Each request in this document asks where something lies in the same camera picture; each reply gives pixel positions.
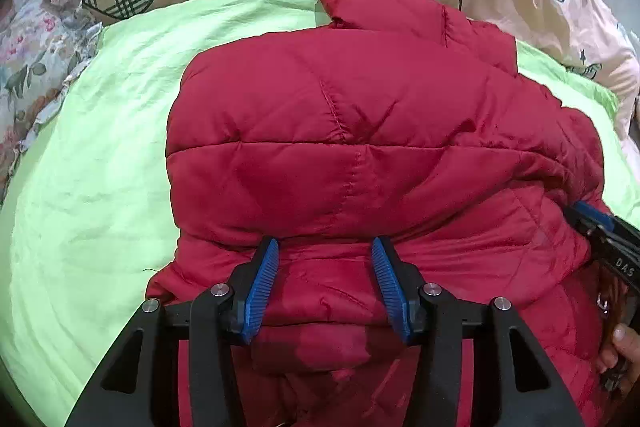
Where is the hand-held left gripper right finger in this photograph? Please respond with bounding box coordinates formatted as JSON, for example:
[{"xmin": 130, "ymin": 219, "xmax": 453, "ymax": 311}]
[{"xmin": 371, "ymin": 237, "xmax": 586, "ymax": 427}]

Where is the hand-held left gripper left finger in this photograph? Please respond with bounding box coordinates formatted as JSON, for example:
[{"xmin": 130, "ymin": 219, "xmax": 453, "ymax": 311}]
[{"xmin": 65, "ymin": 237, "xmax": 281, "ymax": 427}]

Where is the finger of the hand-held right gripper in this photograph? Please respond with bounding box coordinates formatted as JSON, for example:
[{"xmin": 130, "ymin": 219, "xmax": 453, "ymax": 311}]
[{"xmin": 564, "ymin": 201, "xmax": 617, "ymax": 250}]

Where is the red puffer jacket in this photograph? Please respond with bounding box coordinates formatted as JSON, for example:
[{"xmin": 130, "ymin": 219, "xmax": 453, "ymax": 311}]
[{"xmin": 145, "ymin": 0, "xmax": 626, "ymax": 427}]

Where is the person's right hand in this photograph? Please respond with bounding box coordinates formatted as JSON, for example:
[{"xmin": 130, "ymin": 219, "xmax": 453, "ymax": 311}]
[{"xmin": 596, "ymin": 277, "xmax": 640, "ymax": 388}]

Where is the light green bed sheet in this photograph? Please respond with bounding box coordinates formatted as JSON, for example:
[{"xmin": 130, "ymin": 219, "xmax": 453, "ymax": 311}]
[{"xmin": 0, "ymin": 0, "xmax": 626, "ymax": 427}]

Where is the floral ruffled pillow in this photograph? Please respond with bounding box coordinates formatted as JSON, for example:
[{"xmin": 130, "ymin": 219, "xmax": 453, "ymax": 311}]
[{"xmin": 0, "ymin": 0, "xmax": 103, "ymax": 192}]

